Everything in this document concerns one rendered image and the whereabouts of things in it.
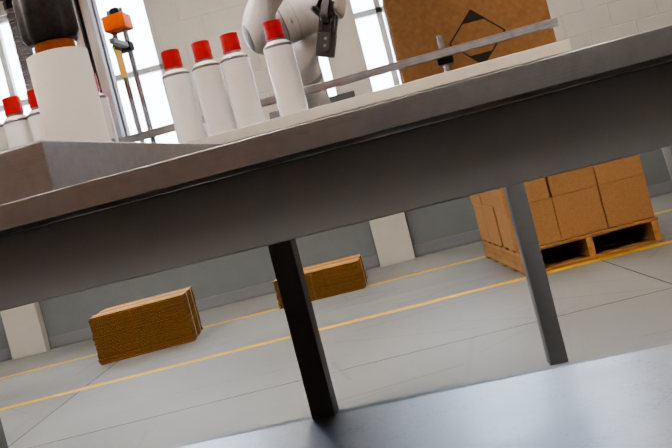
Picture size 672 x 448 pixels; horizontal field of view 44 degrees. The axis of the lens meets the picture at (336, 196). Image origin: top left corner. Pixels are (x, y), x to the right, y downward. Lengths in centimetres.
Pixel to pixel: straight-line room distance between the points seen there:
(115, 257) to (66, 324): 682
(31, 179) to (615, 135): 48
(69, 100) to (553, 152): 80
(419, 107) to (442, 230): 645
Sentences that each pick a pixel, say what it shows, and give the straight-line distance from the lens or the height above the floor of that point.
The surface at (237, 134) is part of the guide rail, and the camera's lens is 145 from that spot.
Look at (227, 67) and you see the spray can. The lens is 148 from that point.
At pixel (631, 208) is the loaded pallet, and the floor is 22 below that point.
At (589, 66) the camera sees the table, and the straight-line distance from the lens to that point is 60.
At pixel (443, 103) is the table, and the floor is 82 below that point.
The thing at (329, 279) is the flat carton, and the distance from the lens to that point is 592.
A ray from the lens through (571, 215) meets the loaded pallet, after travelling 490.
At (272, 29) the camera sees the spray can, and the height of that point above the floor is 107.
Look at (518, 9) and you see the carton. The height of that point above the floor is 102.
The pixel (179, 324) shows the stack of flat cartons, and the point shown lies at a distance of 561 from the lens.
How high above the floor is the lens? 78
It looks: 1 degrees down
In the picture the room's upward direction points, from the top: 14 degrees counter-clockwise
